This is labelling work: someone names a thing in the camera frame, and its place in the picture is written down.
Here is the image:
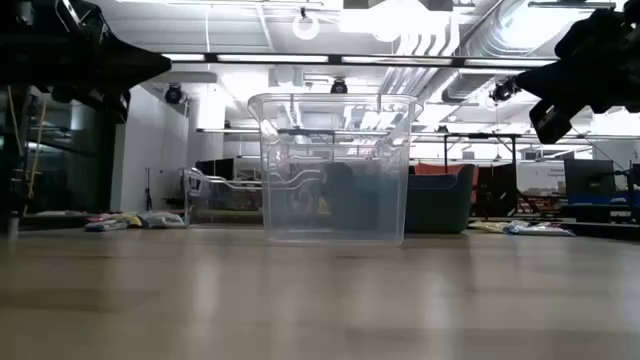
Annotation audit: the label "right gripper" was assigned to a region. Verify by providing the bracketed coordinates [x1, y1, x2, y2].
[514, 9, 640, 114]

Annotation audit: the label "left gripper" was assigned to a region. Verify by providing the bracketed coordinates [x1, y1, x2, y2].
[19, 0, 173, 90]

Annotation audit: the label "low clear plastic bin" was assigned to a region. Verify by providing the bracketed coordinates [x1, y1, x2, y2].
[180, 166, 321, 227]

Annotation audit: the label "tall clear plastic bin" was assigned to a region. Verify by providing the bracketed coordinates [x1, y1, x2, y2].
[247, 92, 425, 247]

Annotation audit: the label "teal plastic bin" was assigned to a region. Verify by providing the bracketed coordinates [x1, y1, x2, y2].
[319, 162, 476, 235]

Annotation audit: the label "black ceiling track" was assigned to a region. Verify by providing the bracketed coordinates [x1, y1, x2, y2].
[527, 0, 601, 9]

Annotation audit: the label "blue table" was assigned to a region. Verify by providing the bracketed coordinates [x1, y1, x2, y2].
[567, 193, 640, 207]

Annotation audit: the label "thin black tripod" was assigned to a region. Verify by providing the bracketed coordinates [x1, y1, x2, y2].
[143, 167, 154, 211]

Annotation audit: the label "long linear ceiling light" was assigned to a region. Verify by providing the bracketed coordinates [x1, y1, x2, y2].
[159, 52, 559, 69]

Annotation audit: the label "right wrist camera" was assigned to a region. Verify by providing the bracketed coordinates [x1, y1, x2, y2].
[528, 97, 576, 146]

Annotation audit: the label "silver ceiling air duct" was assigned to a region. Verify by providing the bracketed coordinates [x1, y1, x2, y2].
[439, 0, 596, 104]

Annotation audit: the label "black metal frame stand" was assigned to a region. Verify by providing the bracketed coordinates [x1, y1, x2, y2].
[442, 132, 521, 217]

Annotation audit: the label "yellow hanging cord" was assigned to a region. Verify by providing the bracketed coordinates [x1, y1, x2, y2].
[7, 87, 25, 157]
[24, 94, 50, 211]

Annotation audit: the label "black table frame rails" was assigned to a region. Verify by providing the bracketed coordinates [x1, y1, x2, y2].
[559, 219, 640, 242]
[19, 212, 91, 232]

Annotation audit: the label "white ring ceiling lamp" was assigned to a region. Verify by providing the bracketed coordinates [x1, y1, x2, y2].
[291, 13, 322, 42]

